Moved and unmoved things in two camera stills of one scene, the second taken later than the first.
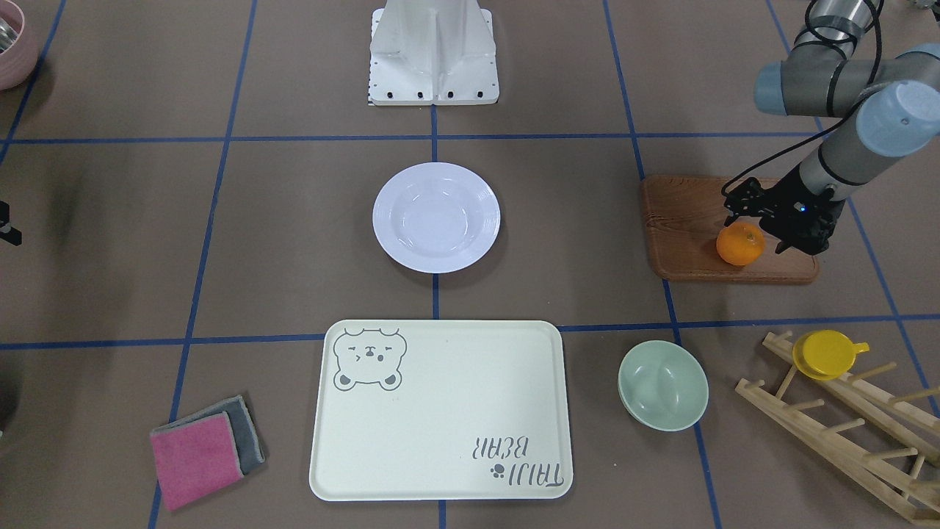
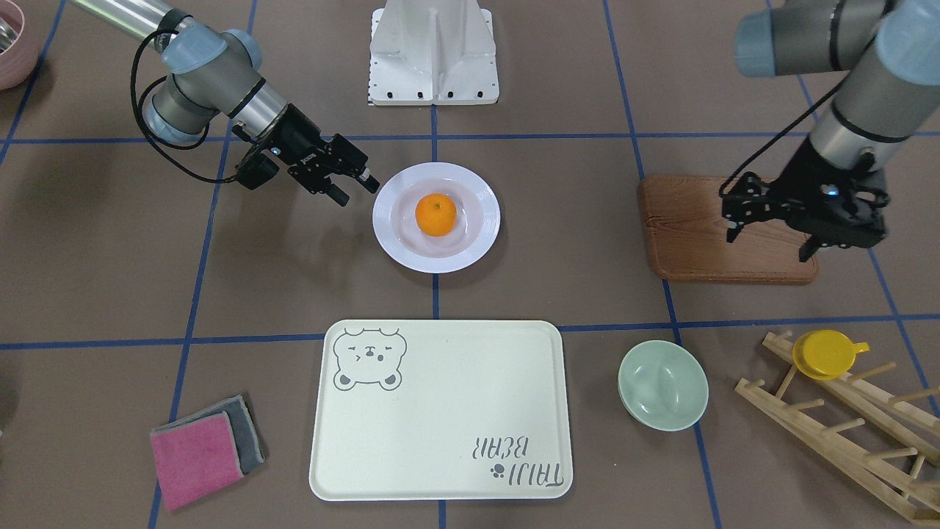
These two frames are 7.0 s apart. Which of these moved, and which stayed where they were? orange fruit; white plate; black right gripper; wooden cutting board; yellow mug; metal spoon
Moved: orange fruit; black right gripper
Stayed: white plate; wooden cutting board; metal spoon; yellow mug
